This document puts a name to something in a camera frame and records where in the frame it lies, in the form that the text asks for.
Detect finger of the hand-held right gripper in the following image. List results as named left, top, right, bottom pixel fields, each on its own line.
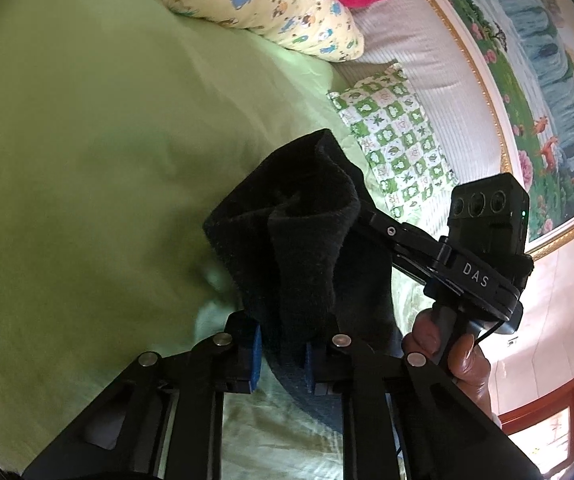
left=392, top=255, right=440, bottom=293
left=354, top=199, right=450, bottom=266

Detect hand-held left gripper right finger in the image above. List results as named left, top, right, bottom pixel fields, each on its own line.
left=304, top=332, right=543, bottom=480

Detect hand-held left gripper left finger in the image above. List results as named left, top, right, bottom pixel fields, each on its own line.
left=22, top=310, right=263, bottom=480

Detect black pants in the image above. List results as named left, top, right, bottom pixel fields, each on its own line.
left=202, top=128, right=404, bottom=436

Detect person's right hand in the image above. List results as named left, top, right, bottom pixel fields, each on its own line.
left=401, top=310, right=493, bottom=416

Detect green frog checkered pillow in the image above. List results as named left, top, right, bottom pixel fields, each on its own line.
left=328, top=62, right=460, bottom=221

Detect white striped bolster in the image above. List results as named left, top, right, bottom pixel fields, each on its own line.
left=339, top=0, right=513, bottom=226

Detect framed landscape painting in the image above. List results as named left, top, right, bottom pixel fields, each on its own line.
left=382, top=0, right=574, bottom=261

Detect yellow cartoon print pillow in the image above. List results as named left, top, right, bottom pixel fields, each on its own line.
left=149, top=0, right=365, bottom=63

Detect green bed sheet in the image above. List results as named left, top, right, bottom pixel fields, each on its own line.
left=0, top=0, right=418, bottom=480

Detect red wooden window frame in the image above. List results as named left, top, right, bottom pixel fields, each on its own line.
left=497, top=370, right=574, bottom=466

